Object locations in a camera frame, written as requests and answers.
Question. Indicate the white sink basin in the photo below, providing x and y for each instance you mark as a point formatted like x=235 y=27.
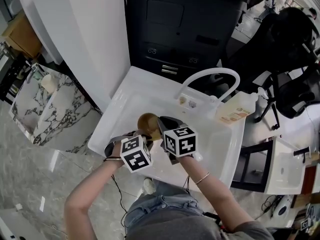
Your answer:
x=215 y=139

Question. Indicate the person's grey shirt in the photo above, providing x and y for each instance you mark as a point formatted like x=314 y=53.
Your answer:
x=180 y=227

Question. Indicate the small white sink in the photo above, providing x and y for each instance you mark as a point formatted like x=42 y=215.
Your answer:
x=282 y=169

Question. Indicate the person's white left shoe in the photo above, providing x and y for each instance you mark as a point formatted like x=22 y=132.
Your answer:
x=148 y=185

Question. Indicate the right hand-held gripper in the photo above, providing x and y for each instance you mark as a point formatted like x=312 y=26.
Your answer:
x=180 y=141

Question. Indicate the black shelf rack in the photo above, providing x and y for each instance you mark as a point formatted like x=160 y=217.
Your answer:
x=12 y=76

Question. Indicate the black cabinet machine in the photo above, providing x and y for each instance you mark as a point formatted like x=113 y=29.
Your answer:
x=187 y=14

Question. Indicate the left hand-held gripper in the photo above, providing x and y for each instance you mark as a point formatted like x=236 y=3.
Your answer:
x=136 y=154

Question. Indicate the white arched faucet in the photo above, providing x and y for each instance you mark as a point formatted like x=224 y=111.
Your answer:
x=220 y=70

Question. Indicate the wooden cabinet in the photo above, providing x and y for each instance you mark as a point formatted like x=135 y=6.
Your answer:
x=22 y=36

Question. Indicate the black mesh office chair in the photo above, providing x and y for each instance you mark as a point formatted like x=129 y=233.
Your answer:
x=295 y=96
x=275 y=34

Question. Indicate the marble pattern sink unit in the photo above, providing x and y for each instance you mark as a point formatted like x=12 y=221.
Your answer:
x=62 y=116

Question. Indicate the orange label soap bottle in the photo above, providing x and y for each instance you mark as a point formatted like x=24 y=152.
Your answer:
x=235 y=109

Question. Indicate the person's right forearm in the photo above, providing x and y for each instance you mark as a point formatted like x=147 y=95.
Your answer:
x=215 y=194

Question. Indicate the small grey object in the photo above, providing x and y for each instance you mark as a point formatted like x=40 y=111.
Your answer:
x=192 y=104

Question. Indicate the brown bowl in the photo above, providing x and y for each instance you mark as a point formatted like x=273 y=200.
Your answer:
x=147 y=122

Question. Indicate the black faucet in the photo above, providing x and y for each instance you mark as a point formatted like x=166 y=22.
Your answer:
x=302 y=152

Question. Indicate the black metal stand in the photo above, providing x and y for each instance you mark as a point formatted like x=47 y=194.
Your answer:
x=268 y=167

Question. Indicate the person's left forearm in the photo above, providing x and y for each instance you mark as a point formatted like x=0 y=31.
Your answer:
x=87 y=196

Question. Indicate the cream cup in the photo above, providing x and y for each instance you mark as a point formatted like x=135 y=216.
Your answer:
x=48 y=82

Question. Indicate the small tan object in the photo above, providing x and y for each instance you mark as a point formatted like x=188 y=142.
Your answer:
x=182 y=100

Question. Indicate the person's blue jeans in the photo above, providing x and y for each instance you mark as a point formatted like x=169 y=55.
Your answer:
x=155 y=209

